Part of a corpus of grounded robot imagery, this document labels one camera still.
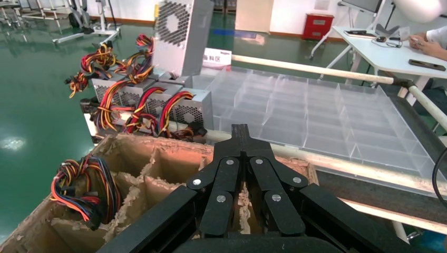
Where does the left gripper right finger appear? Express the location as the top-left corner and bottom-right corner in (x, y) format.
(241, 124), (309, 237)

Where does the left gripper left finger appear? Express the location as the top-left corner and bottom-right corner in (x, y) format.
(186, 124), (242, 237)

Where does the person bare forearm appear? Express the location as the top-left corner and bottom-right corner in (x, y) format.
(421, 38), (447, 62)

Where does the person bare hand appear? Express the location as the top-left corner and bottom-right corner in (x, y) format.
(409, 34), (427, 50)

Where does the brown divided cardboard box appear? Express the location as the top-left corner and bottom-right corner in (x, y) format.
(0, 132), (320, 253)

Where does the clear acrylic divider tray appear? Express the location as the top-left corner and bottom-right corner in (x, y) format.
(192, 66), (447, 198)

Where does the white printed sign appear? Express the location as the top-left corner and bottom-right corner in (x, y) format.
(202, 47), (233, 70)

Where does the red cabinet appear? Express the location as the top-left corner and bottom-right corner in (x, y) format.
(302, 13), (335, 41)

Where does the white desk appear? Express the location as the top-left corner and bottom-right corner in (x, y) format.
(309, 26), (447, 107)

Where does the black tablet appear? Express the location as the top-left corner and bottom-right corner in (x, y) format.
(344, 30), (377, 39)

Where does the beige panel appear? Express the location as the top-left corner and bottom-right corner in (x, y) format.
(235, 0), (276, 34)

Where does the black phone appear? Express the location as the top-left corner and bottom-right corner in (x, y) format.
(409, 59), (447, 72)

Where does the grey folding stand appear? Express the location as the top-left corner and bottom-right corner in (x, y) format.
(375, 23), (401, 37)

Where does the white metal stand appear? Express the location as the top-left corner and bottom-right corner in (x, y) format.
(52, 0), (121, 45)

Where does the dark monitor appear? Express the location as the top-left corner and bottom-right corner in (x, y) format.
(340, 0), (384, 14)

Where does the white shirt sleeve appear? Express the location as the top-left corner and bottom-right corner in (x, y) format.
(426, 25), (447, 50)

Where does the black wheeled equipment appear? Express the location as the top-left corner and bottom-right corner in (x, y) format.
(68, 0), (95, 34)

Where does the white rounded shell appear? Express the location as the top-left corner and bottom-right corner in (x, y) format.
(394, 0), (447, 24)

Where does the black frame strip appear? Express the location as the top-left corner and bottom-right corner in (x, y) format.
(316, 170), (447, 226)

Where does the power supply, dark cable bundle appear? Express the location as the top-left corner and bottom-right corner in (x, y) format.
(50, 154), (122, 232)

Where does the black cable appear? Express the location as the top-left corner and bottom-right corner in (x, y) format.
(431, 148), (447, 200)

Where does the thin black cord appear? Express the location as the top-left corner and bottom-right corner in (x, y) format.
(371, 38), (403, 48)

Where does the white frame rack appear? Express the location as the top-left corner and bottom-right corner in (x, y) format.
(0, 0), (46, 22)

